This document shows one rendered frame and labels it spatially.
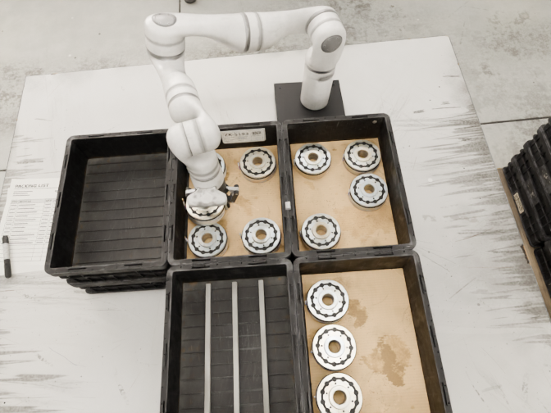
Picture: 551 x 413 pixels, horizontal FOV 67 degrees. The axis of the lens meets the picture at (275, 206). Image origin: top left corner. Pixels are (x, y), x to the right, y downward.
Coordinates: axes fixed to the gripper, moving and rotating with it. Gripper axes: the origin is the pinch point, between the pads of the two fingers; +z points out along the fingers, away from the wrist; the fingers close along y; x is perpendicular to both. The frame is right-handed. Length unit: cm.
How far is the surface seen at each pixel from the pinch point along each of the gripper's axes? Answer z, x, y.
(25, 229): 18, -5, 63
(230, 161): 4.3, -16.2, -3.3
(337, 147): 3.7, -18.5, -34.9
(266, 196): 4.3, -3.9, -13.2
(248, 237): 1.8, 9.2, -7.9
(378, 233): 4.0, 9.6, -42.6
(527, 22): 82, -150, -174
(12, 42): 88, -165, 142
